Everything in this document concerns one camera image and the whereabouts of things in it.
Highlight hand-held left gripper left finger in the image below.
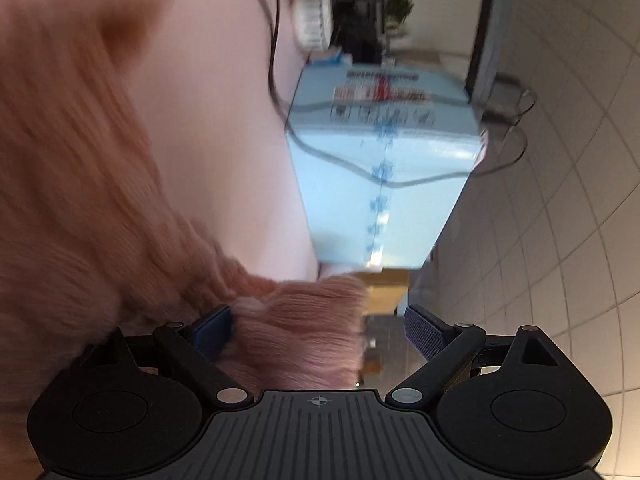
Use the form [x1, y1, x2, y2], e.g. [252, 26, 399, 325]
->
[75, 304, 254, 408]

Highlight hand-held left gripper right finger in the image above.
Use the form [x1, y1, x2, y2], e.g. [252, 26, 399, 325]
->
[389, 303, 572, 407]

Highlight pink fuzzy sweater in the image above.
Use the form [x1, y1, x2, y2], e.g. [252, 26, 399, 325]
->
[0, 0, 372, 480]

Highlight white round device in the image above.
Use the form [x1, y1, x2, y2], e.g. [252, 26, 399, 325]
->
[291, 0, 334, 54]

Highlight green potted plant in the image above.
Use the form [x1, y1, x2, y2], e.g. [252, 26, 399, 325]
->
[384, 0, 416, 37]

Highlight light blue cardboard box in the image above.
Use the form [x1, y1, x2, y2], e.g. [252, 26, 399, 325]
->
[284, 57, 490, 275]

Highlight brown cardboard box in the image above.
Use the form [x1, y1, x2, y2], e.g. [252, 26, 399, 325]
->
[352, 269, 412, 317]

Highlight dark cable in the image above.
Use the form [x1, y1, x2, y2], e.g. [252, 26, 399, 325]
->
[244, 0, 537, 190]

